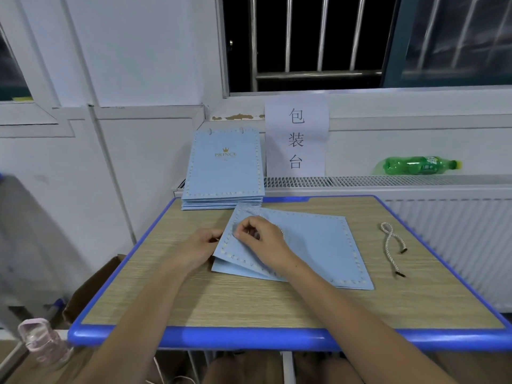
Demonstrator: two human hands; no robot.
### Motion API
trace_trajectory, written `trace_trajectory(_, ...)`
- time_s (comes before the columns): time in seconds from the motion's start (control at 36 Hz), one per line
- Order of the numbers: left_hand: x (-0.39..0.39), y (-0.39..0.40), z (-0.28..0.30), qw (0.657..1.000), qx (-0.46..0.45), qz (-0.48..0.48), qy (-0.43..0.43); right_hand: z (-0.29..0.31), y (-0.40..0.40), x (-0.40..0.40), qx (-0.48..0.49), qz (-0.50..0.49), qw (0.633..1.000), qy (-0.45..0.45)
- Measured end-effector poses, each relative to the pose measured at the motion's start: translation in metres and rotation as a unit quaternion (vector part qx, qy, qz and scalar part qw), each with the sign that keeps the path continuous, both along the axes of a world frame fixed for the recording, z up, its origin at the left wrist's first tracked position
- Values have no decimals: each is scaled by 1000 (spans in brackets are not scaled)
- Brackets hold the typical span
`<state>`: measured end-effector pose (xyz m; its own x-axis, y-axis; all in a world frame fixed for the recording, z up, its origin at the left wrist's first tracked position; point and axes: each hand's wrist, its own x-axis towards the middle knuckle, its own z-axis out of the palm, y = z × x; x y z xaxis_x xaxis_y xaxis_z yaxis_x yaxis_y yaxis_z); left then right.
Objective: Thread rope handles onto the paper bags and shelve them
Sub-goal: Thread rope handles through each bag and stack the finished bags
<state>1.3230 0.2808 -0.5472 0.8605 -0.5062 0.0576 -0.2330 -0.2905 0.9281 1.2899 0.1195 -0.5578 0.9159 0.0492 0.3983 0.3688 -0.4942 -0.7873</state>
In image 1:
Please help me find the person's left hand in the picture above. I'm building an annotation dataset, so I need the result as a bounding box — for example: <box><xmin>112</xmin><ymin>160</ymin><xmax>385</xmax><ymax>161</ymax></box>
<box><xmin>172</xmin><ymin>228</ymin><xmax>225</xmax><ymax>275</ymax></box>

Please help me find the person's right hand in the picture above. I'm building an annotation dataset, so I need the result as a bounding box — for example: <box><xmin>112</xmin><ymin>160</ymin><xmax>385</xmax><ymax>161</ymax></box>
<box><xmin>232</xmin><ymin>217</ymin><xmax>303</xmax><ymax>277</ymax></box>

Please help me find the stack of finished blue bags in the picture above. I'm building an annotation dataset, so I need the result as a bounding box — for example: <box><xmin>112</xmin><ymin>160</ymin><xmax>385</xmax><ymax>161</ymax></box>
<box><xmin>181</xmin><ymin>201</ymin><xmax>265</xmax><ymax>207</ymax></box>

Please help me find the person's left forearm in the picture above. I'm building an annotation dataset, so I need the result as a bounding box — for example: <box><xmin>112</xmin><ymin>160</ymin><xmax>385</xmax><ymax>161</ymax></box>
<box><xmin>72</xmin><ymin>260</ymin><xmax>201</xmax><ymax>384</ymax></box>

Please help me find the person's right forearm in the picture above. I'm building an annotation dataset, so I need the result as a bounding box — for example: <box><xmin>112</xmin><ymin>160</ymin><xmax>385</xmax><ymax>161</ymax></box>
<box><xmin>284</xmin><ymin>260</ymin><xmax>457</xmax><ymax>384</ymax></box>

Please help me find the person's leg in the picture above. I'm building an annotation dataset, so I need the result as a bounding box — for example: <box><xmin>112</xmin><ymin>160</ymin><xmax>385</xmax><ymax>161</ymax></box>
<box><xmin>320</xmin><ymin>357</ymin><xmax>365</xmax><ymax>384</ymax></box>
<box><xmin>204</xmin><ymin>351</ymin><xmax>281</xmax><ymax>384</ymax></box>

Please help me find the blue-edged wooden desk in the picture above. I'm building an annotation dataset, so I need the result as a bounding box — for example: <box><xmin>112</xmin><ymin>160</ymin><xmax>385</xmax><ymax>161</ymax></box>
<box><xmin>68</xmin><ymin>194</ymin><xmax>512</xmax><ymax>353</ymax></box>

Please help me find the brown cardboard box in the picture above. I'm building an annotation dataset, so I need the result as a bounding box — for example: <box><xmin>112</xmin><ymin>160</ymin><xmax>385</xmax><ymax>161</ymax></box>
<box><xmin>62</xmin><ymin>253</ymin><xmax>127</xmax><ymax>325</ymax></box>

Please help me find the white paper sign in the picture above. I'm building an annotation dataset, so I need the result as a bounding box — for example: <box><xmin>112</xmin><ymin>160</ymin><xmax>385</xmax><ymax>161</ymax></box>
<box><xmin>264</xmin><ymin>94</ymin><xmax>331</xmax><ymax>178</ymax></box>

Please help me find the green plastic bottle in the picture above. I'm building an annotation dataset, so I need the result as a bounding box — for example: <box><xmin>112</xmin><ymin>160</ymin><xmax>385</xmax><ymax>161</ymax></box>
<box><xmin>382</xmin><ymin>156</ymin><xmax>462</xmax><ymax>176</ymax></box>

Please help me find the metal window grille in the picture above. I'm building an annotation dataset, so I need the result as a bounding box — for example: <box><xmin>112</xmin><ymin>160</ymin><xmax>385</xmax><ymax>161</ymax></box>
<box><xmin>220</xmin><ymin>0</ymin><xmax>397</xmax><ymax>94</ymax></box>

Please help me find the pink water bottle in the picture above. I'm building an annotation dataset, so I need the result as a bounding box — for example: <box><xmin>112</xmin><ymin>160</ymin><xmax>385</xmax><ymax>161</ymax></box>
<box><xmin>18</xmin><ymin>317</ymin><xmax>71</xmax><ymax>366</ymax></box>

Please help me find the white framed window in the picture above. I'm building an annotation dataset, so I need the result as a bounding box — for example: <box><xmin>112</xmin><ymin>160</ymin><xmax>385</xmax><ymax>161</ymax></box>
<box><xmin>0</xmin><ymin>20</ymin><xmax>77</xmax><ymax>139</ymax></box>

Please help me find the teal framed sliding window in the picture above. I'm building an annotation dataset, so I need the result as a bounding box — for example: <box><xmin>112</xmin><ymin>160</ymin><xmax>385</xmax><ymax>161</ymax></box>
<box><xmin>382</xmin><ymin>0</ymin><xmax>512</xmax><ymax>89</ymax></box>

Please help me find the white cable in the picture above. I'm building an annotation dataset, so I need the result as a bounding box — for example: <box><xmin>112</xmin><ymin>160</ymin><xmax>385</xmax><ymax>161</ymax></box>
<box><xmin>152</xmin><ymin>356</ymin><xmax>197</xmax><ymax>384</ymax></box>

